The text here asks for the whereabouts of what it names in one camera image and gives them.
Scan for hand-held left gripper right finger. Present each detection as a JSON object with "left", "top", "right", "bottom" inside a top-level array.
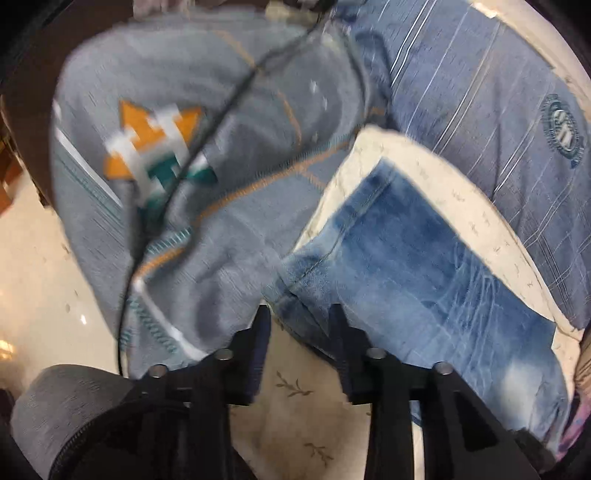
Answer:
[{"left": 329, "top": 304, "right": 541, "bottom": 480}]

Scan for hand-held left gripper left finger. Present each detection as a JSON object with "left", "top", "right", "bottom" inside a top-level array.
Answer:
[{"left": 137, "top": 304, "right": 273, "bottom": 480}]

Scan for blue denim pants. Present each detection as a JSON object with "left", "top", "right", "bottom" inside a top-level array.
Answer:
[{"left": 265, "top": 159, "right": 573, "bottom": 457}]

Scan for cream leaf-print bedsheet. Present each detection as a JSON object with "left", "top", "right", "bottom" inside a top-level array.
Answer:
[{"left": 228, "top": 124, "right": 583, "bottom": 480}]

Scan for purple floral cloth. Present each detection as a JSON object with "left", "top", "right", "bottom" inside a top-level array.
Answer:
[{"left": 554, "top": 397, "right": 589, "bottom": 462}]

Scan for brown wooden headboard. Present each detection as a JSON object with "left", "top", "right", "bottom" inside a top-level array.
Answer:
[{"left": 0, "top": 14, "right": 93, "bottom": 213}]

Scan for thin black cable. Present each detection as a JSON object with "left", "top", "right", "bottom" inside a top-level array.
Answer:
[{"left": 115, "top": 0, "right": 338, "bottom": 379}]

